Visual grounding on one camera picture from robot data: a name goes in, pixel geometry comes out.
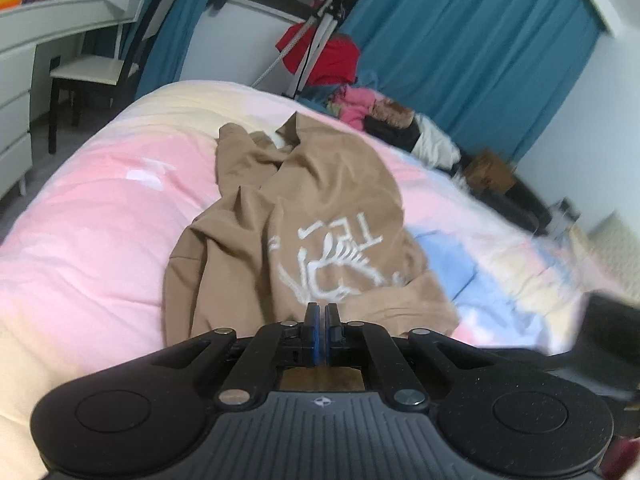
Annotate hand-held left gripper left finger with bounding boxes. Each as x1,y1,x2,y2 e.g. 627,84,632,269
150,302,321,409

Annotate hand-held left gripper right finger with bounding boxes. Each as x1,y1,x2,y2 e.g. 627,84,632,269
325,304,497,409

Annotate tan printed shirt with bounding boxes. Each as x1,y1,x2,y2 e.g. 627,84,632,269
162,112,461,392

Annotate white clothes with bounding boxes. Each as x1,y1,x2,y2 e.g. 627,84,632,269
410,112,463,168

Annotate pink clothes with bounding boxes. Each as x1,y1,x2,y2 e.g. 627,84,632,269
327,85,387,131

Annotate black bag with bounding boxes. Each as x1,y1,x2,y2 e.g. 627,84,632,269
480,180,553,236

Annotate brown cardboard box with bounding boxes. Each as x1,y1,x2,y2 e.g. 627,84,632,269
465,150,518,193

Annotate black jacket with fur collar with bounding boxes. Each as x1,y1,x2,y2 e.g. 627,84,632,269
362,101,423,153

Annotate pastel pink blue blanket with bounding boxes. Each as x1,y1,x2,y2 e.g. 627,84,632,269
0,79,601,480

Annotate red cloth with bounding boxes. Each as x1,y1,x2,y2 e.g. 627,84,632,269
277,25,362,87

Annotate black and white chair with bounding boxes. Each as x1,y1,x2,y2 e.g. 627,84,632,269
47,0,191,156

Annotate white desk with drawers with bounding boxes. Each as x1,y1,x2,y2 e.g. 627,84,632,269
0,0,146,198

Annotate silver camera tripod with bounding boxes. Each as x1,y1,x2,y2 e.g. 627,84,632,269
252,0,351,98

